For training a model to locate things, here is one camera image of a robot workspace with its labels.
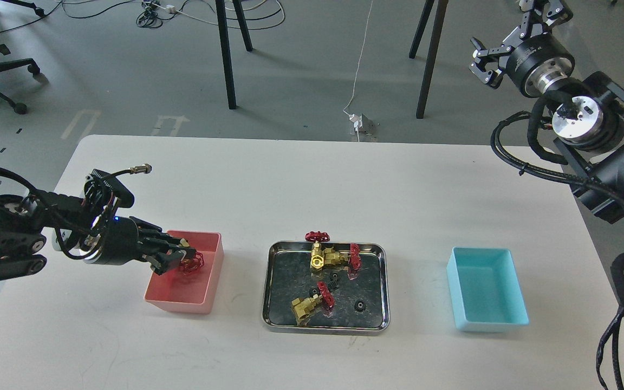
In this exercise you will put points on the black stand leg left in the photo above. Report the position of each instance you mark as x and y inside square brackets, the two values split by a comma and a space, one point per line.
[225, 45]

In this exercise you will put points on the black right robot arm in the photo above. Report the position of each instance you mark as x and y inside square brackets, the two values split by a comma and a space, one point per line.
[574, 133]

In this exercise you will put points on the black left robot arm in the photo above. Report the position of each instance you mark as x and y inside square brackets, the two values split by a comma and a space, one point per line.
[86, 228]

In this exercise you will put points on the brass valve red handle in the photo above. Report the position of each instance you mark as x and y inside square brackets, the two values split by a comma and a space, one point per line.
[332, 257]
[304, 308]
[317, 259]
[192, 261]

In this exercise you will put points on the blue plastic box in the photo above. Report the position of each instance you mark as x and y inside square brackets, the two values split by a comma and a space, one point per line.
[485, 293]

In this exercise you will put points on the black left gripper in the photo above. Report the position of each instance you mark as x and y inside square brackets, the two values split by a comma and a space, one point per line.
[126, 239]

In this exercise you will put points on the black stand leg right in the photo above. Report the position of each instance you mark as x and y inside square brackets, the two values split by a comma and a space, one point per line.
[438, 9]

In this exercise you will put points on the black stand leg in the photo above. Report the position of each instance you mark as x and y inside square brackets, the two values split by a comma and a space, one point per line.
[225, 45]
[438, 9]

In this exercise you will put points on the pink plastic box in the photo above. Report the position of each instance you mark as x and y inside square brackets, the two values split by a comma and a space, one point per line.
[193, 292]

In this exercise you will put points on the brass valve red handle top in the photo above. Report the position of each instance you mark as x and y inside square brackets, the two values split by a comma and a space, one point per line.
[317, 259]

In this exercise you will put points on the steel tray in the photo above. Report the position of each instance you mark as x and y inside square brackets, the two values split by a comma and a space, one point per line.
[289, 276]

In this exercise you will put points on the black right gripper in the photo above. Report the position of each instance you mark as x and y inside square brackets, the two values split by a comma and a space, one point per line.
[538, 65]

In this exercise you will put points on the brass valve red handle bottom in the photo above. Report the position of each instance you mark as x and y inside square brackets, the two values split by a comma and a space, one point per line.
[304, 308]

